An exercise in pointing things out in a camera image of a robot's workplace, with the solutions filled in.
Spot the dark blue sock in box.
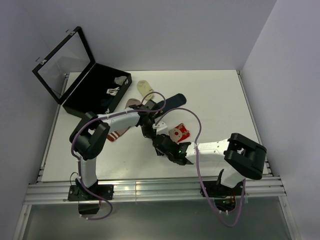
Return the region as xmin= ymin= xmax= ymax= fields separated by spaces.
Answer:
xmin=100 ymin=97 xmax=114 ymax=108

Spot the beige red reindeer sock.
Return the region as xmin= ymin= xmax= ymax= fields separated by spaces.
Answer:
xmin=168 ymin=123 xmax=191 ymax=143

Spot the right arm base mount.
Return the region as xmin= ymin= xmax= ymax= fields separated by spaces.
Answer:
xmin=200 ymin=180 xmax=246 ymax=214

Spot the aluminium front rail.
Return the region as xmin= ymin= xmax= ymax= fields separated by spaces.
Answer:
xmin=23 ymin=176 xmax=287 ymax=205

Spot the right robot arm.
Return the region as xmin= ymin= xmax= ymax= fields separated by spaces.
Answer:
xmin=152 ymin=133 xmax=267 ymax=195

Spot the white patterned sock in box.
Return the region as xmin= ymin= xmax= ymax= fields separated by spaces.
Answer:
xmin=106 ymin=87 xmax=120 ymax=96

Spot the black display box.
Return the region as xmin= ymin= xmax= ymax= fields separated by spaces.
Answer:
xmin=32 ymin=26 xmax=132 ymax=118

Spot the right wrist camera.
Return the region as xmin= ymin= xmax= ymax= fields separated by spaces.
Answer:
xmin=152 ymin=120 xmax=168 ymax=131

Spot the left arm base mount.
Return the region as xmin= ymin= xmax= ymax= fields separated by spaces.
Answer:
xmin=67 ymin=184 xmax=115 ymax=218

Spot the navy christmas sock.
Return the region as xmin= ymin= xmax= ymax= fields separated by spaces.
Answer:
xmin=152 ymin=93 xmax=187 ymax=119

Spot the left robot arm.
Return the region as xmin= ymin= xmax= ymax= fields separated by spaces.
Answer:
xmin=69 ymin=100 xmax=166 ymax=200

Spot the taupe sock red striped cuff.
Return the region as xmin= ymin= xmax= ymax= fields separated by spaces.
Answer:
xmin=107 ymin=98 xmax=141 ymax=142

